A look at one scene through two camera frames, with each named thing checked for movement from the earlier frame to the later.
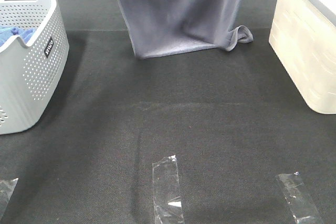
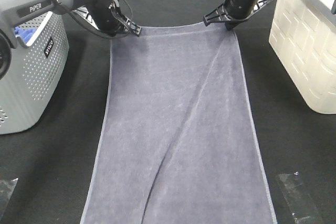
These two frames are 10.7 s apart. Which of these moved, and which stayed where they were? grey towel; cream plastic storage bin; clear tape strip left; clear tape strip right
Moved: grey towel
Stayed: cream plastic storage bin; clear tape strip left; clear tape strip right
